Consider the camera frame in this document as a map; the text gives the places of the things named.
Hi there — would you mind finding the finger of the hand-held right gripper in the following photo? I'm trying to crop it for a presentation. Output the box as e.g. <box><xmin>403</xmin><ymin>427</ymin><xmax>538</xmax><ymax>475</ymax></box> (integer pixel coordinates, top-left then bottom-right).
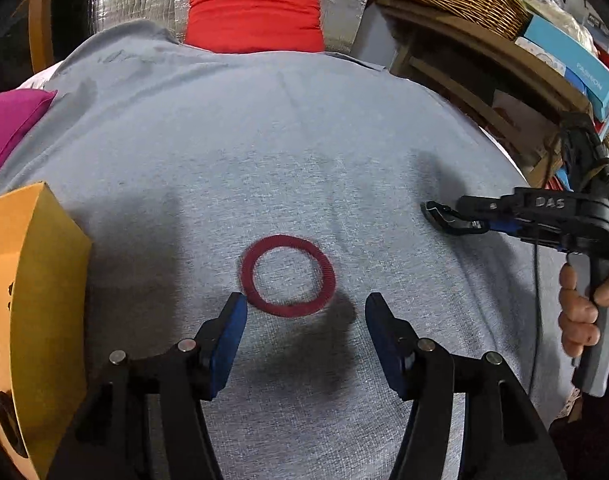
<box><xmin>469</xmin><ymin>216</ymin><xmax>563</xmax><ymax>252</ymax></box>
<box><xmin>457</xmin><ymin>194</ymin><xmax>519</xmax><ymax>217</ymax></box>

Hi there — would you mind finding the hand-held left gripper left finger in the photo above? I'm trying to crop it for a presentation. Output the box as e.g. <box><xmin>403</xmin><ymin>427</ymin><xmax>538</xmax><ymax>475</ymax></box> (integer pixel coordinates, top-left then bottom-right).
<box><xmin>47</xmin><ymin>291</ymin><xmax>248</xmax><ymax>480</ymax></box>

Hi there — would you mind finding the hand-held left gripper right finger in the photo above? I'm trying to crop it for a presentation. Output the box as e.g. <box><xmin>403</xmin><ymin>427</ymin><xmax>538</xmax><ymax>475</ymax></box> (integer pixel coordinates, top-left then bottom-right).
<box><xmin>365</xmin><ymin>292</ymin><xmax>568</xmax><ymax>480</ymax></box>

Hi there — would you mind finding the black hair clip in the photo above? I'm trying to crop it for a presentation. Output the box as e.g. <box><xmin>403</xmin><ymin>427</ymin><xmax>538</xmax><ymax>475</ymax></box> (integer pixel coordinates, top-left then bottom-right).
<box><xmin>421</xmin><ymin>200</ymin><xmax>489</xmax><ymax>237</ymax></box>

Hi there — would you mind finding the red hair tie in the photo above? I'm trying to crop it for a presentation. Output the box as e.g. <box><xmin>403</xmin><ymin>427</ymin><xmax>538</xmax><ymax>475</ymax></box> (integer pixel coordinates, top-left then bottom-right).
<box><xmin>238</xmin><ymin>234</ymin><xmax>338</xmax><ymax>319</ymax></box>

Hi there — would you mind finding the orange cardboard box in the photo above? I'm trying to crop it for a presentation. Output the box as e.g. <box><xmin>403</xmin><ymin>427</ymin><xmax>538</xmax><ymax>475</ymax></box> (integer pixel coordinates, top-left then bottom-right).
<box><xmin>0</xmin><ymin>181</ymin><xmax>94</xmax><ymax>480</ymax></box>

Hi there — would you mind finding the person's right hand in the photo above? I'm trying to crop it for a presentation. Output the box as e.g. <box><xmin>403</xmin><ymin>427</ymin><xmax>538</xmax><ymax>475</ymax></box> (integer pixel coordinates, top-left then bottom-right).
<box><xmin>558</xmin><ymin>262</ymin><xmax>609</xmax><ymax>359</ymax></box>

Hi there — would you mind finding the wooden shelf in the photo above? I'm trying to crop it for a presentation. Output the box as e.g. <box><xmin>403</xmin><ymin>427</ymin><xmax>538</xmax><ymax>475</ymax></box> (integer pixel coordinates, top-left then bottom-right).
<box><xmin>379</xmin><ymin>0</ymin><xmax>596</xmax><ymax>188</ymax></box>

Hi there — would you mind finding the blue cardboard box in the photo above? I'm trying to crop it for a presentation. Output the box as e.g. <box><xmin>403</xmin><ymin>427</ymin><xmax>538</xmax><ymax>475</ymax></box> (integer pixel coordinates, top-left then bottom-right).
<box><xmin>521</xmin><ymin>11</ymin><xmax>609</xmax><ymax>122</ymax></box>

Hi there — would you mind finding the grey blanket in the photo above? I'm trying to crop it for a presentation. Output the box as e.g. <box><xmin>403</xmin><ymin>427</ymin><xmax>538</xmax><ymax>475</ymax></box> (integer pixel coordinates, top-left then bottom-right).
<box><xmin>0</xmin><ymin>20</ymin><xmax>583</xmax><ymax>480</ymax></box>

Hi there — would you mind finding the wicker basket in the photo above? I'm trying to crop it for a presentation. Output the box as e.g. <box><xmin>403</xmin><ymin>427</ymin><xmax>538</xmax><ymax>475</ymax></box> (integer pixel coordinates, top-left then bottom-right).
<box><xmin>386</xmin><ymin>0</ymin><xmax>534</xmax><ymax>42</ymax></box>

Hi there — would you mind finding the red cushion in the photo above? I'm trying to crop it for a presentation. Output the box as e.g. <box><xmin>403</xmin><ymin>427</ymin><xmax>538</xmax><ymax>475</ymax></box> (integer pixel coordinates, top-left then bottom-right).
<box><xmin>183</xmin><ymin>0</ymin><xmax>326</xmax><ymax>54</ymax></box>

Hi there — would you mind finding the magenta pillow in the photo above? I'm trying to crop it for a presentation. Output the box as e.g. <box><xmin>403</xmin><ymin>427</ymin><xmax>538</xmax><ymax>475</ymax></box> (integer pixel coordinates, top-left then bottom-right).
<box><xmin>0</xmin><ymin>88</ymin><xmax>58</xmax><ymax>192</ymax></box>

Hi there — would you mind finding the wooden chair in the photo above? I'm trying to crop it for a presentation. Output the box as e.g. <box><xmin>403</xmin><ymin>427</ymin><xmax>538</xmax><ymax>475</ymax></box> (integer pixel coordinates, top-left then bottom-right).
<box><xmin>0</xmin><ymin>0</ymin><xmax>94</xmax><ymax>93</ymax></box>

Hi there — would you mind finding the dark brown hair tie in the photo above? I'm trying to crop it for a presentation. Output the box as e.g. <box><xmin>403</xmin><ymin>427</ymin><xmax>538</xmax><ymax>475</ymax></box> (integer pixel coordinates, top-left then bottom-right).
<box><xmin>0</xmin><ymin>391</ymin><xmax>29</xmax><ymax>458</ymax></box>

